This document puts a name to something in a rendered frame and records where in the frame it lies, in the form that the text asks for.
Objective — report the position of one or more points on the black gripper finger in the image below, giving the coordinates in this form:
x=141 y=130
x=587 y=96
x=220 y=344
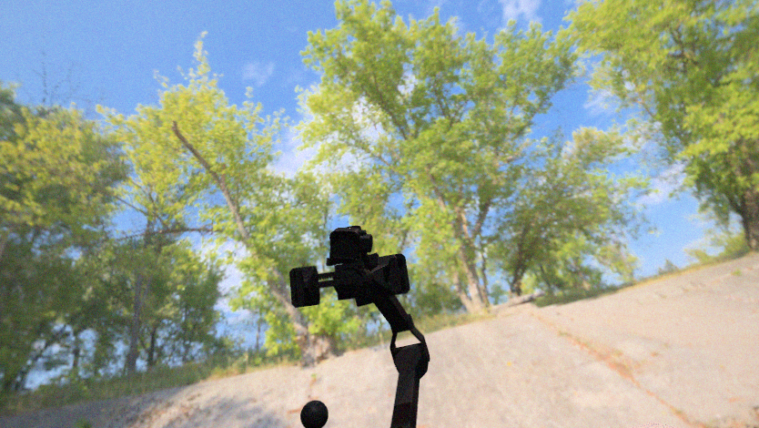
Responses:
x=306 y=286
x=386 y=285

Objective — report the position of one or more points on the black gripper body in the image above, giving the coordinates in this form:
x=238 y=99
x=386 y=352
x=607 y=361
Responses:
x=349 y=280

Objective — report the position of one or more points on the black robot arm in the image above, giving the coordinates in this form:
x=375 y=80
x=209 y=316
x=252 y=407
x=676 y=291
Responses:
x=349 y=245

